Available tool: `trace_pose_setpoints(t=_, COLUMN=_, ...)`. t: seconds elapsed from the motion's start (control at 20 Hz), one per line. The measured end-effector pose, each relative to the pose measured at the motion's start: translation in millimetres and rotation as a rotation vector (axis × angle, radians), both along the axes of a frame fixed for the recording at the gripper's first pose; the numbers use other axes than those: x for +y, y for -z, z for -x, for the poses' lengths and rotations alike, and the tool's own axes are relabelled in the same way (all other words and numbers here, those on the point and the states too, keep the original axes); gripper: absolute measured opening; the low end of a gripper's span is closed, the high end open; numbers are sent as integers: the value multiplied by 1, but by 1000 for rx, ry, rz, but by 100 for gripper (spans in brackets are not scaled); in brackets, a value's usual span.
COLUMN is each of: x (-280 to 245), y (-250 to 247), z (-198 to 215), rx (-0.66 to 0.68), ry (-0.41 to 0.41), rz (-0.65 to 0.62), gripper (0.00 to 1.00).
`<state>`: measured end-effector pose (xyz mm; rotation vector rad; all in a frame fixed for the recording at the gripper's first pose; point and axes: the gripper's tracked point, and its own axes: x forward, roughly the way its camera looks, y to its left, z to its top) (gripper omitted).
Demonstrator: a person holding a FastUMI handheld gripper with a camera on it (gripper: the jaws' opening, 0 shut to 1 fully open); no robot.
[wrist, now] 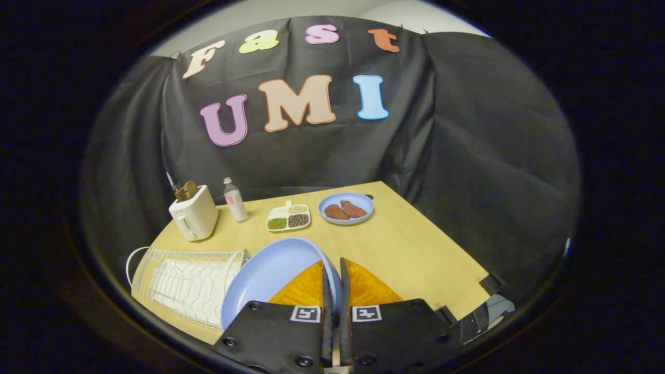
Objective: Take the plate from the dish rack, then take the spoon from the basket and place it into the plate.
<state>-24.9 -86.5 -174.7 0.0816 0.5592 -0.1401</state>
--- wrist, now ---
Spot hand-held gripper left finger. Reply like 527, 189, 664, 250
215, 261, 335, 373

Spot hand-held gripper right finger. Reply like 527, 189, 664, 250
339, 257, 464, 373

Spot large light blue plate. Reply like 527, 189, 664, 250
221, 237, 344, 331

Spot white wire dish rack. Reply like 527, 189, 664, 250
126, 246, 252, 331

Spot white divided dish with beans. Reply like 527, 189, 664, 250
265, 200, 312, 232

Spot small blue plate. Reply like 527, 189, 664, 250
318, 192, 375, 226

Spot clear plastic bottle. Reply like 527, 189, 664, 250
223, 177, 250, 223

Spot black table clamp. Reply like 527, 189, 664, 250
478, 273, 505, 295

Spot white toaster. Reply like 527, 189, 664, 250
168, 184, 220, 242

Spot brown toast slices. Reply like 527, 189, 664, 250
175, 180, 200, 203

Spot black backdrop cloth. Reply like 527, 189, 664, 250
78, 16, 581, 308

